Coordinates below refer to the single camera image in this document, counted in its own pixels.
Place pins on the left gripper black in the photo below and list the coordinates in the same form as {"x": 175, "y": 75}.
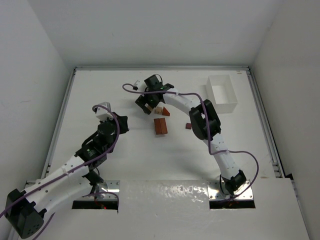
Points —
{"x": 122, "y": 120}

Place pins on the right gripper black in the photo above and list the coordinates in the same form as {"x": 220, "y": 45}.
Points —
{"x": 144, "y": 104}

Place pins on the small light wood cube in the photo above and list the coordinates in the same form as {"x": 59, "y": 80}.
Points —
{"x": 158, "y": 110}

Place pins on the orange triangular block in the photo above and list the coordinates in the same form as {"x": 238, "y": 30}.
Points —
{"x": 165, "y": 112}

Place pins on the red-brown rectangular block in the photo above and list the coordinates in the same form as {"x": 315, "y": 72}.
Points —
{"x": 163, "y": 126}
{"x": 157, "y": 126}

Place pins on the small dark purple cube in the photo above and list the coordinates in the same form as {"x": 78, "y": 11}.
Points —
{"x": 188, "y": 126}

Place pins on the white plastic box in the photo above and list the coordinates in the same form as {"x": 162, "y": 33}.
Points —
{"x": 221, "y": 93}

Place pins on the light wood rectangular block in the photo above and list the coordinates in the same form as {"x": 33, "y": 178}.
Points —
{"x": 150, "y": 109}

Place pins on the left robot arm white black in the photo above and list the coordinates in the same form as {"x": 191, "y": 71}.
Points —
{"x": 28, "y": 209}

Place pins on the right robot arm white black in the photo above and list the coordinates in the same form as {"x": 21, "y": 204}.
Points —
{"x": 204, "y": 120}

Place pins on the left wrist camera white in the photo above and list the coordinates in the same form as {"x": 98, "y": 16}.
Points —
{"x": 101, "y": 113}

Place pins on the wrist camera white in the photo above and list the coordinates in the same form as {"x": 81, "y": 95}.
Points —
{"x": 101, "y": 113}
{"x": 137, "y": 85}

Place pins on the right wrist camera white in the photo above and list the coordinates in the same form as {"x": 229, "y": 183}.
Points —
{"x": 137, "y": 85}

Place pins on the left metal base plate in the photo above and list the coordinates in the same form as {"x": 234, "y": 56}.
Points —
{"x": 110, "y": 187}

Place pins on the metal base plate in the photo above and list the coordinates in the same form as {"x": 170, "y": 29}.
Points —
{"x": 110, "y": 187}
{"x": 217, "y": 191}

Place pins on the aluminium frame rail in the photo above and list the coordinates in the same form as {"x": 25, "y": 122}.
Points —
{"x": 140, "y": 154}

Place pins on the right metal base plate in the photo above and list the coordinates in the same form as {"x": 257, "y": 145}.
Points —
{"x": 217, "y": 191}

